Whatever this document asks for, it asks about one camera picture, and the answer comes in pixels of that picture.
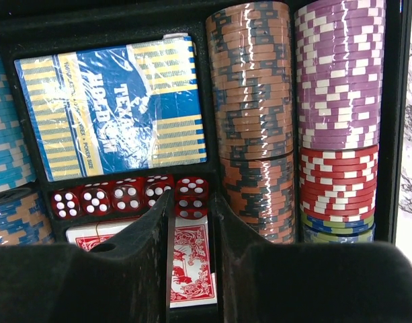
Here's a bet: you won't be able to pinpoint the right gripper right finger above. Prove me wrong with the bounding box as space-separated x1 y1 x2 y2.
210 194 412 322

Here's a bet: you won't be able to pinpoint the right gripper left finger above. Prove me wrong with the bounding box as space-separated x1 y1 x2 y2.
0 190 175 322

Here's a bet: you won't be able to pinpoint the red playing card deck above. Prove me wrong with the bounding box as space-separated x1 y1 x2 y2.
66 217 216 308

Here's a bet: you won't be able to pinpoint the red die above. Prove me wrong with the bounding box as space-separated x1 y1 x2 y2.
175 176 209 219

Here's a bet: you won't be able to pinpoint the light blue poker chip stack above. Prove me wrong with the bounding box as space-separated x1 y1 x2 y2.
0 56 36 192

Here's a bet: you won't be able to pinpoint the brown poker chip stack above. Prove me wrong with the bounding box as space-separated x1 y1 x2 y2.
206 1 293 160

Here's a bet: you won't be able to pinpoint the grey poker chip stack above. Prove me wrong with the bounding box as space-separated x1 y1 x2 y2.
294 0 386 151

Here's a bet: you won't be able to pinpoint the red dice in case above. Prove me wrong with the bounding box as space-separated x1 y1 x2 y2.
50 174 174 219

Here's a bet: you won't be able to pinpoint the orange black chip row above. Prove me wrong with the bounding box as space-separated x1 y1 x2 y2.
220 153 297 244

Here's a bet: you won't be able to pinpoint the red green chip row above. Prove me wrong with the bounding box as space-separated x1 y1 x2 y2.
298 145 379 244

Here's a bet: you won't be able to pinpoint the blue tan chip row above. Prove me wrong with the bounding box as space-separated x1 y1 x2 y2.
0 186 54 246

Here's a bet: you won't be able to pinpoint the blue playing card deck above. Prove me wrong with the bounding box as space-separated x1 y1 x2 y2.
15 34 207 182

